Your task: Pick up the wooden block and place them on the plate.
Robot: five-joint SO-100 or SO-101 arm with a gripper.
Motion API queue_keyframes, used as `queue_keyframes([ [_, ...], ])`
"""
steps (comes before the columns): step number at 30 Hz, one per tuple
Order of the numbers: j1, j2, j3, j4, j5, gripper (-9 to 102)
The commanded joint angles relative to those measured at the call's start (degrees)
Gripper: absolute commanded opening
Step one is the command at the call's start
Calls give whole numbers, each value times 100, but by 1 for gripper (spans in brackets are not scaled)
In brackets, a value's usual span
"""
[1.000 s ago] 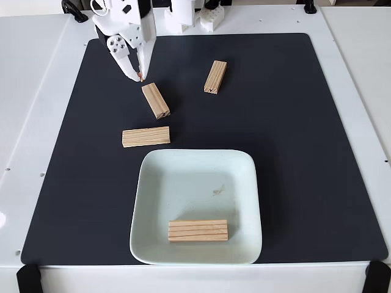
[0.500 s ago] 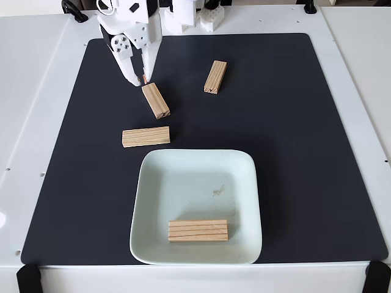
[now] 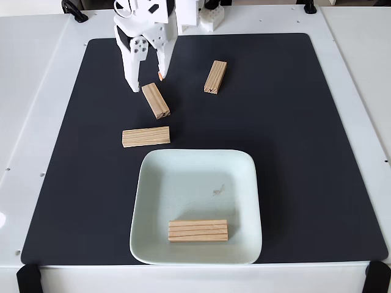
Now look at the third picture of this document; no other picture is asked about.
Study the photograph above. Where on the black table mat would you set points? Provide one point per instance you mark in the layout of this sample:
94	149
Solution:
290	152

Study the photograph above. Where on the black base clamp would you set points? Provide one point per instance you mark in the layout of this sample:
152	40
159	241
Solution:
212	3

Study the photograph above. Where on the black table clamp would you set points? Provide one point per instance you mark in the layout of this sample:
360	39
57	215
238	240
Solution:
310	7
74	10

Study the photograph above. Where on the black corner bracket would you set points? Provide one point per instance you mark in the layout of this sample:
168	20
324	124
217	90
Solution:
28	279
378	277

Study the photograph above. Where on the wooden block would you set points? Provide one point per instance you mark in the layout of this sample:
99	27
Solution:
198	230
146	136
155	100
215	76

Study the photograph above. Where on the pale green square plate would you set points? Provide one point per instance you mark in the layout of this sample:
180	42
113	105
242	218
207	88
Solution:
159	189

